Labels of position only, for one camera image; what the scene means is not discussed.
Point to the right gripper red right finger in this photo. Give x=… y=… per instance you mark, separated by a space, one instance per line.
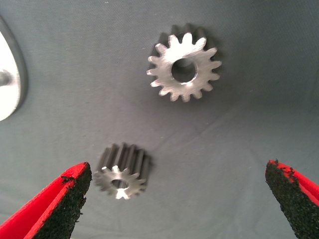
x=299 y=206

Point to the round metal plate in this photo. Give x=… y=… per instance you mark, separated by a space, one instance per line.
x=8 y=99

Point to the large steel gear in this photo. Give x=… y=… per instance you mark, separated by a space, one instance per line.
x=209 y=74

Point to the dark grey table cloth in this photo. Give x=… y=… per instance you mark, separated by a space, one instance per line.
x=74 y=74

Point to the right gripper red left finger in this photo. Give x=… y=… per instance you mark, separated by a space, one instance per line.
x=37 y=214

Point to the small steel gear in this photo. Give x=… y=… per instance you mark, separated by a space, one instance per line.
x=124 y=159

